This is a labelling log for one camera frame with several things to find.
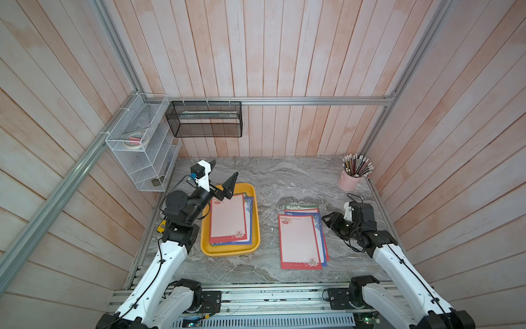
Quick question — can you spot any yellow tape measure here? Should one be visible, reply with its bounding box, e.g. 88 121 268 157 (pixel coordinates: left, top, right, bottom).
156 219 167 233

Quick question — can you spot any white wire wall shelf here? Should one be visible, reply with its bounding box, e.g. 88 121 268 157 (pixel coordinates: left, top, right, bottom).
105 93 181 193

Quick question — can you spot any horizontal aluminium frame bar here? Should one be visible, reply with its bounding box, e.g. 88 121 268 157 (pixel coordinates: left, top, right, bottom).
144 94 395 106

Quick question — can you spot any yellow plastic storage tray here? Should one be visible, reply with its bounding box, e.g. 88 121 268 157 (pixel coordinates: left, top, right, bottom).
201 183 261 257

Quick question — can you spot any pink pencil cup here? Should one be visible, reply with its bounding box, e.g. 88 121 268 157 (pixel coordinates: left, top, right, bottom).
338 170 362 192

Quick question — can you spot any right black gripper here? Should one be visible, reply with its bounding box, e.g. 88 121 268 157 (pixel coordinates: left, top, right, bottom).
321 210 360 241

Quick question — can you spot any black mesh wall basket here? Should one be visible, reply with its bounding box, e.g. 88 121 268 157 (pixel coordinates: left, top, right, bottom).
165 101 243 138

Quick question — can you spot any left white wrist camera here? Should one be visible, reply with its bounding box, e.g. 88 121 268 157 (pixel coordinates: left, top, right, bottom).
190 160 212 192

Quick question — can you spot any stack of coloured stationery paper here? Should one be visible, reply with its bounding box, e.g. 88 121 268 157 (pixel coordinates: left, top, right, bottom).
209 194 253 245

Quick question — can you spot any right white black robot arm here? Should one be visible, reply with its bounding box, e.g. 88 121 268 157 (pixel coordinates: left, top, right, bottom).
321 201 475 328

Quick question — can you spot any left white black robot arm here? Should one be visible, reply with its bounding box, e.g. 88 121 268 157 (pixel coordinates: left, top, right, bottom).
97 160 238 328

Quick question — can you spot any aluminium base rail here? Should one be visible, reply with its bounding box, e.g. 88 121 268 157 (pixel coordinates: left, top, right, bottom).
104 283 445 319

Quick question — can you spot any green floral stationery paper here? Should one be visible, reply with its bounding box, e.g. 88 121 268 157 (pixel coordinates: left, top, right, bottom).
284 204 319 212

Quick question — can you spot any blue floral stationery paper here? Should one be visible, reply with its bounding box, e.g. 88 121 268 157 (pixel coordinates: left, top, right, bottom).
285 208 330 267

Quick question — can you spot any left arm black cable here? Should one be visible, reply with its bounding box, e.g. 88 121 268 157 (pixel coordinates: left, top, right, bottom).
98 174 198 329

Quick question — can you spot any bundle of pencils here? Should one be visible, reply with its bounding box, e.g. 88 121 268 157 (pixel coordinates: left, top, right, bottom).
343 154 374 178

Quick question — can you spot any tape roll on shelf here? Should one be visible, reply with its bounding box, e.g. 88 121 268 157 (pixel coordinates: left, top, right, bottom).
123 130 149 150

